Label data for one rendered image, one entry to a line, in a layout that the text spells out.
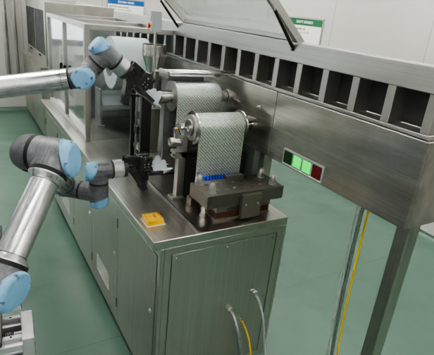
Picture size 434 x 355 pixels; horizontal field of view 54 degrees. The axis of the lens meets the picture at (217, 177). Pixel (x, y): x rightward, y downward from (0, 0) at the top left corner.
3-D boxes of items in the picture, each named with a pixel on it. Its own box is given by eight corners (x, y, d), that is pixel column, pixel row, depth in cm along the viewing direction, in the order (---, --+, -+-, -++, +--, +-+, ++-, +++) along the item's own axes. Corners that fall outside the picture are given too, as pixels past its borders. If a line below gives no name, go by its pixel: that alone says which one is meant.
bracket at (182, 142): (166, 196, 202) (170, 134, 191) (179, 194, 205) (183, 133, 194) (170, 200, 198) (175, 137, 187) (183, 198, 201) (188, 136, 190)
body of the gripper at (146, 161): (154, 157, 173) (126, 159, 167) (153, 176, 176) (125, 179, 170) (147, 151, 179) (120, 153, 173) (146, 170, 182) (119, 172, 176)
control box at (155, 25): (146, 30, 222) (147, 10, 219) (159, 31, 224) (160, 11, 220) (148, 31, 216) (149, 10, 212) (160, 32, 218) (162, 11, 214)
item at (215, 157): (194, 179, 192) (198, 141, 186) (238, 175, 204) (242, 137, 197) (195, 180, 192) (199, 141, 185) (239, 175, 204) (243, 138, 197)
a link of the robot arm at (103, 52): (84, 48, 160) (100, 32, 159) (106, 67, 167) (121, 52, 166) (87, 54, 154) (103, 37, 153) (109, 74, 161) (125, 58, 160)
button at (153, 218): (141, 219, 178) (141, 213, 177) (157, 216, 181) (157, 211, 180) (147, 227, 172) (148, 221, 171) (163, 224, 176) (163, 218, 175)
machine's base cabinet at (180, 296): (48, 195, 394) (44, 103, 362) (116, 187, 426) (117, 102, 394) (149, 411, 195) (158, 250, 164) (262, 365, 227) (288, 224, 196)
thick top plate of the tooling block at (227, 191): (189, 194, 189) (190, 182, 186) (261, 184, 209) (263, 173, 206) (206, 210, 176) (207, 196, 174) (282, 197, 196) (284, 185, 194)
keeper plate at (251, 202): (237, 217, 186) (241, 194, 182) (256, 213, 191) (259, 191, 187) (241, 219, 184) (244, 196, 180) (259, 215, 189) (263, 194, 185)
